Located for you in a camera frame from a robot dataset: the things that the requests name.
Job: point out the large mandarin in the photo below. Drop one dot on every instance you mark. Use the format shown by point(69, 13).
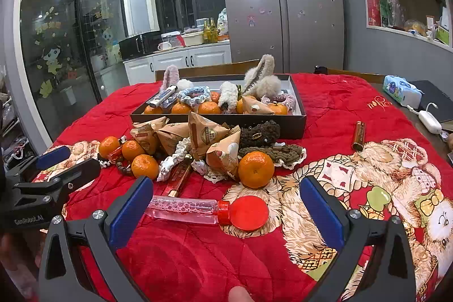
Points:
point(256, 169)

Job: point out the cream plastic basin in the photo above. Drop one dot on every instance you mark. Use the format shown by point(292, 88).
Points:
point(193, 39)

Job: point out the white lace scrunchie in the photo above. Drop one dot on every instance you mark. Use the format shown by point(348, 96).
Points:
point(171, 160)

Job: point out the dark brown fluffy scrunchie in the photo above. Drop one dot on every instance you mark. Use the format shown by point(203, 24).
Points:
point(263, 130)

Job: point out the yellow glass bottle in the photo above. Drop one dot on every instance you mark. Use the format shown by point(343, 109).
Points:
point(212, 32)
point(205, 33)

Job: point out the white pompom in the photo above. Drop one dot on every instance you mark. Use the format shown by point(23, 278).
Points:
point(185, 84)

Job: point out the white kitchen cabinet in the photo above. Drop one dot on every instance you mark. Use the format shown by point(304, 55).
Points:
point(208, 56)

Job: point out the glass sliding door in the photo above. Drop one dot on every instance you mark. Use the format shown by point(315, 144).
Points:
point(70, 75)

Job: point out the white mug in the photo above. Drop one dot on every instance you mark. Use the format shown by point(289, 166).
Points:
point(164, 46)

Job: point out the person's right hand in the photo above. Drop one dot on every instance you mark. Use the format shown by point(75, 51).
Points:
point(240, 294)

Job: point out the clear bottle with red cap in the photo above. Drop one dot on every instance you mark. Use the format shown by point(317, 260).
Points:
point(184, 208)

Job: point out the pink knitted scrunchie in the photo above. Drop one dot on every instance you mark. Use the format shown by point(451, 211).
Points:
point(285, 98)

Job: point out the person's left hand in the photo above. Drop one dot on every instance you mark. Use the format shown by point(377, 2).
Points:
point(10, 252)

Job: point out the beige fluffy hair clip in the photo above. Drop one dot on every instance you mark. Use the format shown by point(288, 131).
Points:
point(267, 84)

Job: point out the white charger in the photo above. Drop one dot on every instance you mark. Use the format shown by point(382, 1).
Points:
point(430, 121)

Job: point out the pink fluffy hair clip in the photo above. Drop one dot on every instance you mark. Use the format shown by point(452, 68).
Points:
point(170, 75)

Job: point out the silver refrigerator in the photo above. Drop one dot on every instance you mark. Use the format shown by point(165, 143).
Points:
point(311, 22)

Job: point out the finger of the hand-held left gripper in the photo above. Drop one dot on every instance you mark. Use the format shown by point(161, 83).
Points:
point(79, 170)
point(53, 156)

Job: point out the green white box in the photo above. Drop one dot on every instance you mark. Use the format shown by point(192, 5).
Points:
point(444, 31)

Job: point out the blue tissue pack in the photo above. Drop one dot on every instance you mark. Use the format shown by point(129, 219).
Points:
point(400, 88)

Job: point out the cream crochet scrunchie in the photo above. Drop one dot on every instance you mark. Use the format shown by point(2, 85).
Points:
point(216, 178)

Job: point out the rose gold lipstick tube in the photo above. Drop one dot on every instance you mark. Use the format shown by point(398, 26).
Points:
point(178, 178)

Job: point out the small black object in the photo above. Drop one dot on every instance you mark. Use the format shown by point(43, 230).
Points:
point(320, 69)

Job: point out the plastic bag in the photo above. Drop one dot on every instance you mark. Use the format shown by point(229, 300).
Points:
point(222, 19)

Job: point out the red printed blanket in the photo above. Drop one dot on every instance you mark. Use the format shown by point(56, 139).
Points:
point(177, 252)

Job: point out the round label triangular paper packet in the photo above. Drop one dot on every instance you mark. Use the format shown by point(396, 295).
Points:
point(203, 135)

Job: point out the white fluffy scrunchie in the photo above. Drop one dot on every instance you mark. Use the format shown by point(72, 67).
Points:
point(228, 95)

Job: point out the black microwave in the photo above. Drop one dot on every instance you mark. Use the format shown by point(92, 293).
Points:
point(132, 45)

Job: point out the red box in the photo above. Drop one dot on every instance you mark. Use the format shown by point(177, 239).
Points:
point(373, 4)

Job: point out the glass jars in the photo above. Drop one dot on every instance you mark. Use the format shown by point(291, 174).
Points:
point(398, 13)

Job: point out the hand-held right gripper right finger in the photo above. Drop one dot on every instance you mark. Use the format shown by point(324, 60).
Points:
point(321, 213)

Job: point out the clear plastic container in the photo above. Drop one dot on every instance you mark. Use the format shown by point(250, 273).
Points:
point(170, 39)

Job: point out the storage rack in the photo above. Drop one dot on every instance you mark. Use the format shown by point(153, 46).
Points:
point(10, 125)

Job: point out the blue silver tube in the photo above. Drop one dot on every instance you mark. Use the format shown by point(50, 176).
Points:
point(162, 97)

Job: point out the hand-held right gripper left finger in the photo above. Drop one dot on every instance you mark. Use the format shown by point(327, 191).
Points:
point(131, 210)

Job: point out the black laptop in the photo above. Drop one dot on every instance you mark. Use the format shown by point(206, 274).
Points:
point(439, 96)

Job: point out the yellow bag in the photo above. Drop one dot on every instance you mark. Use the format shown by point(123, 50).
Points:
point(416, 26)

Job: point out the blue white scrunchie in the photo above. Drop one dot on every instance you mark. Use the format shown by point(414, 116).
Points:
point(193, 89)

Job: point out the wooden chair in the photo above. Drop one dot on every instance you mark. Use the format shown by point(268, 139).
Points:
point(354, 75)
point(212, 70)

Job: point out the olive knitted scrunchie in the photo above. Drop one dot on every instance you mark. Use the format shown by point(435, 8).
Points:
point(290, 153)

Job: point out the dark cardboard box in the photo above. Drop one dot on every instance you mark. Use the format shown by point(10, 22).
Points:
point(290, 127)

